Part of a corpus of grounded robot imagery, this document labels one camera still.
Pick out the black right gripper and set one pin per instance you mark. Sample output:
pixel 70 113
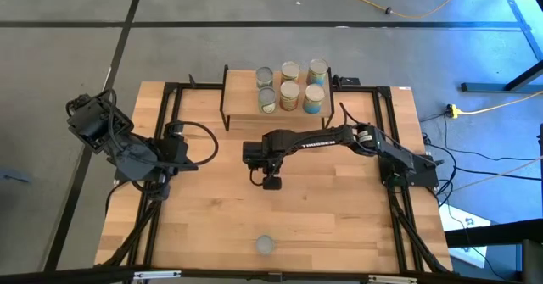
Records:
pixel 259 152

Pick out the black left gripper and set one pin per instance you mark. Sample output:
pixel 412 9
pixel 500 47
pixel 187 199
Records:
pixel 175 152

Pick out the white can with green print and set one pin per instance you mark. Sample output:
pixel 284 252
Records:
pixel 267 100

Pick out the orange beans can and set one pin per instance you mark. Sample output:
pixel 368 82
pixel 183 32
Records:
pixel 289 95

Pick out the pink and teal can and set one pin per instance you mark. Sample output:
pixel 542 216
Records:
pixel 264 77

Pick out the blue and yellow can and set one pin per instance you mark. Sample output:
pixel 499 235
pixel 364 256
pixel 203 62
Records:
pixel 318 72
pixel 314 98

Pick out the red pinto beans can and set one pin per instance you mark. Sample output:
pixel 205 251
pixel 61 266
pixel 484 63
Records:
pixel 290 71

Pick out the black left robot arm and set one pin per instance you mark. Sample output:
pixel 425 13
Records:
pixel 127 157

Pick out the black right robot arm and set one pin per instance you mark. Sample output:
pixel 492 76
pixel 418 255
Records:
pixel 322 140

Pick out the wooden shelf with black legs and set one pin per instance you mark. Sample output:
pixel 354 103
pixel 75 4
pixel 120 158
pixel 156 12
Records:
pixel 242 93

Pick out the yellow can with black beans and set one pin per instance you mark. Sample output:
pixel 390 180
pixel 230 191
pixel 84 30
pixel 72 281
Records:
pixel 265 244

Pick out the small black box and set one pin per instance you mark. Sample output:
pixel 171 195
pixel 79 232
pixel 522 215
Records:
pixel 350 81

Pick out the yellow power plug block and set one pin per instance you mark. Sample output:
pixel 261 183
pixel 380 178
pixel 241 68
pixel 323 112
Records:
pixel 454 111

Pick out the white printed paper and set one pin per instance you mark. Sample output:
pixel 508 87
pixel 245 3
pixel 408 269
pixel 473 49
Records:
pixel 460 216

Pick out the black metal beam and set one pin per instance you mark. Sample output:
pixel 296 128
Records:
pixel 500 233

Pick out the grey cabinet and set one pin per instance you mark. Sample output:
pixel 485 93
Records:
pixel 533 263

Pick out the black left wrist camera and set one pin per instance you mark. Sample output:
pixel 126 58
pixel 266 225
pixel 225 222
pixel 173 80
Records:
pixel 176 129

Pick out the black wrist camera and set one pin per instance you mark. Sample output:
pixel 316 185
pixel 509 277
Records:
pixel 176 129
pixel 272 183

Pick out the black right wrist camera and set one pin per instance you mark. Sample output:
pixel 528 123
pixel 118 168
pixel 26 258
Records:
pixel 272 183

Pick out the black aluminium table frame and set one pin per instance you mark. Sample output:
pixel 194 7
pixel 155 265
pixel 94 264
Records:
pixel 203 86

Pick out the silver metal bracket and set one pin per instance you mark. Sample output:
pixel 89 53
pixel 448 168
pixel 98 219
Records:
pixel 392 280
pixel 157 275

